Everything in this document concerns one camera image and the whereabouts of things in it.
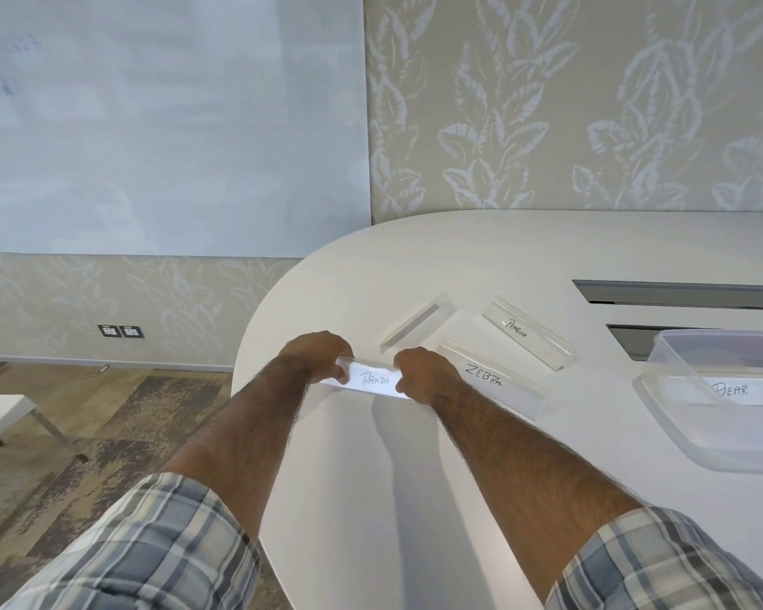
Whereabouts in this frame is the person's right hand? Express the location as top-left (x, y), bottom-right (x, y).
top-left (393, 347), bottom-right (466, 408)

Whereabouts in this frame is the person's left hand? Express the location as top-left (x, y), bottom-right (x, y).
top-left (278, 330), bottom-right (357, 385)

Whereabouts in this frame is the clear acrylic name card holder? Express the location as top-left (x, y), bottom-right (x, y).
top-left (435, 335), bottom-right (551, 421)
top-left (481, 294), bottom-right (577, 373)
top-left (379, 292), bottom-right (456, 357)
top-left (321, 355), bottom-right (422, 402)

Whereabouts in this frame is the person's plaid sleeve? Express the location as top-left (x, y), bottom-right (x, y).
top-left (542, 506), bottom-right (763, 610)
top-left (0, 472), bottom-right (263, 610)

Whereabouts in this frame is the white paper name card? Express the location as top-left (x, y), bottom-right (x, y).
top-left (491, 303), bottom-right (551, 353)
top-left (444, 348), bottom-right (538, 408)
top-left (346, 362), bottom-right (409, 397)
top-left (705, 377), bottom-right (763, 406)

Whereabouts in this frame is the clear plastic container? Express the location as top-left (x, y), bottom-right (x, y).
top-left (646, 329), bottom-right (763, 415)

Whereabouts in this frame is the white wall whiteboard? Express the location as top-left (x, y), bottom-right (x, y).
top-left (0, 0), bottom-right (373, 260)

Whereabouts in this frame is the person's plaid right sleeve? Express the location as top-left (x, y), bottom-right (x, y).
top-left (542, 506), bottom-right (763, 610)

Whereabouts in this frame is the clear plastic container lid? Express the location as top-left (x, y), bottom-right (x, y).
top-left (632, 372), bottom-right (763, 474)

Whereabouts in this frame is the person's right forearm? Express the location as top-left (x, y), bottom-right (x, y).
top-left (427, 381), bottom-right (644, 607)

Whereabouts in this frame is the person's plaid left sleeve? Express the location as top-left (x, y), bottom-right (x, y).
top-left (0, 472), bottom-right (263, 610)

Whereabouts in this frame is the person's left forearm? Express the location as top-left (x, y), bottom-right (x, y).
top-left (162, 357), bottom-right (316, 547)

